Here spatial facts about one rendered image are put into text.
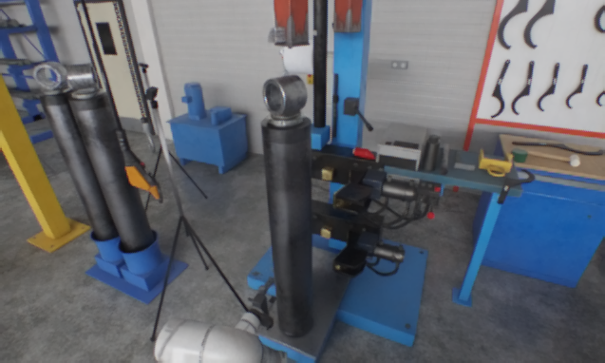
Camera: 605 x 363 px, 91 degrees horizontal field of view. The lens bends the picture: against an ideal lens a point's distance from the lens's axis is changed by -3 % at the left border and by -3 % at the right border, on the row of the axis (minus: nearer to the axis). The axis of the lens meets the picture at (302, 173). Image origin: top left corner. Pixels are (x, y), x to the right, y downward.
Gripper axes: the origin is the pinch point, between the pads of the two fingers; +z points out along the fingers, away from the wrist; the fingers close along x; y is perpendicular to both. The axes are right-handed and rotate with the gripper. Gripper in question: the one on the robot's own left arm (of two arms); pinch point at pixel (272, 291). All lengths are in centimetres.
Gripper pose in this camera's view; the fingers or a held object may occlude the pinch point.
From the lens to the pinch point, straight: 161.7
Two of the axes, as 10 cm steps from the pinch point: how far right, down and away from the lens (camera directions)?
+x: 0.2, 8.8, 4.8
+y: -9.1, -1.8, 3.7
